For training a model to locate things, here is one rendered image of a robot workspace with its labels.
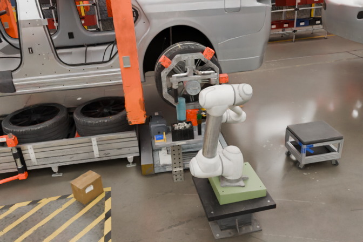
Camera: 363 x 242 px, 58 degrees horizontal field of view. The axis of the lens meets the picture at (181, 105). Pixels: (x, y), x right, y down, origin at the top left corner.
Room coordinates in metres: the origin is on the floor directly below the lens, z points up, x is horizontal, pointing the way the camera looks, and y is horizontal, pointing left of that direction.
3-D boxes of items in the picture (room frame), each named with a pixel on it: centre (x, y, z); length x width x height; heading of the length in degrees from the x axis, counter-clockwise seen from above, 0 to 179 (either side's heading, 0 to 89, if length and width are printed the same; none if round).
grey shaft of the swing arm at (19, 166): (2.67, 1.60, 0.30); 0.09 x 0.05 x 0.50; 96
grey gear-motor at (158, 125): (3.12, 0.27, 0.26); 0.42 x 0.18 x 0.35; 6
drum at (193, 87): (2.83, -0.11, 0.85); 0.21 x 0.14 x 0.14; 6
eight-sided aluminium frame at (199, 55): (2.90, -0.10, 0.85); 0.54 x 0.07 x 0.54; 96
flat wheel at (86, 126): (3.22, 0.83, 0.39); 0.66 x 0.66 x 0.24
